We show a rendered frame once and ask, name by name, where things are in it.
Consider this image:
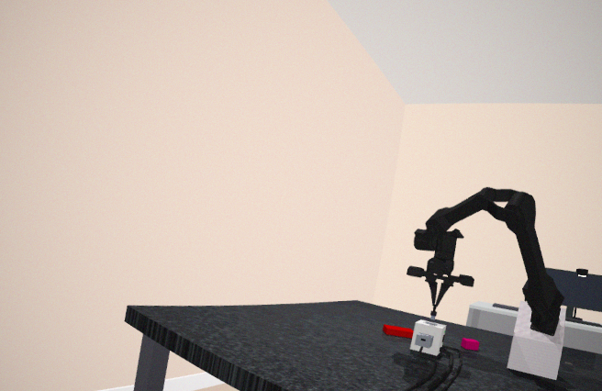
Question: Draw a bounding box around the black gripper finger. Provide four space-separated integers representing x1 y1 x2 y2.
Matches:
436 283 453 307
425 280 438 307

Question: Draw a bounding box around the red rectangular block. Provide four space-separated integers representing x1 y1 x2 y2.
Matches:
383 324 413 339

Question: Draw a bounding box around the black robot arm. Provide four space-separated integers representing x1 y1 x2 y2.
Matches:
414 187 565 336

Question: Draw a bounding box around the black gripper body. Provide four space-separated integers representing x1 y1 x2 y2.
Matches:
407 251 474 287

